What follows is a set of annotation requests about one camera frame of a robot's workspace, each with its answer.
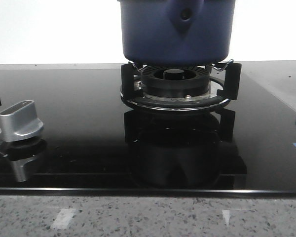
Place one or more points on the dark blue cooking pot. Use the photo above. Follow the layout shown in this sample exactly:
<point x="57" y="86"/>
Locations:
<point x="176" y="32"/>

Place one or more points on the black pot support grate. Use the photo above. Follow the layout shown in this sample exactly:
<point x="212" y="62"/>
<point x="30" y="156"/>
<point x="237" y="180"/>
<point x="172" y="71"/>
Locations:
<point x="224" y="87"/>

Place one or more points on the black gas burner head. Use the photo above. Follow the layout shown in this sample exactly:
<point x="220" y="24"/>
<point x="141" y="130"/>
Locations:
<point x="175" y="82"/>

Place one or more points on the black glass gas cooktop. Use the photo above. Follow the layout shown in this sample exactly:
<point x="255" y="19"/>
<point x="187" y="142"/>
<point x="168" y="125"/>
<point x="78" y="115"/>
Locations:
<point x="94" y="145"/>

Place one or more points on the silver stove control knob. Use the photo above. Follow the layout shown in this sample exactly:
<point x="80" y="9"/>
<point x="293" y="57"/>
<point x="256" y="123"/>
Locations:
<point x="20" y="122"/>

